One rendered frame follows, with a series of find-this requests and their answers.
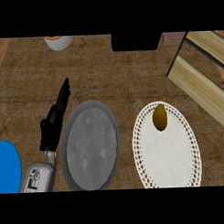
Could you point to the blue rounded object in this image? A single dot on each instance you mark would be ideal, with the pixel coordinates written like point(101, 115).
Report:
point(8, 167)

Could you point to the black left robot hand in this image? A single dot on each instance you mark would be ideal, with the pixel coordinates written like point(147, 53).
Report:
point(51, 125)

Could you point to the grey round plate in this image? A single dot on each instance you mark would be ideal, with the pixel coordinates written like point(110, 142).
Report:
point(90, 145)

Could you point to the black box appliance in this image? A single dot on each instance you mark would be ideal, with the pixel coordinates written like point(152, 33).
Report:
point(135, 41)

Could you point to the white round lace placemat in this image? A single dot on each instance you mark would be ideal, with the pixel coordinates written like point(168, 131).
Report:
point(167, 151)

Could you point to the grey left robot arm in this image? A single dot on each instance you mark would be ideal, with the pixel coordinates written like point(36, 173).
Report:
point(40, 177)

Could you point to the white cup with orange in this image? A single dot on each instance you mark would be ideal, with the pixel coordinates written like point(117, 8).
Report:
point(58, 42)

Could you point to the wooden tiered shelf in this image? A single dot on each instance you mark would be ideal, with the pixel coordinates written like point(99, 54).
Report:
point(204, 77)

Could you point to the brown cupcake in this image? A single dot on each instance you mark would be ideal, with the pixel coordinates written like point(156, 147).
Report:
point(159, 117)

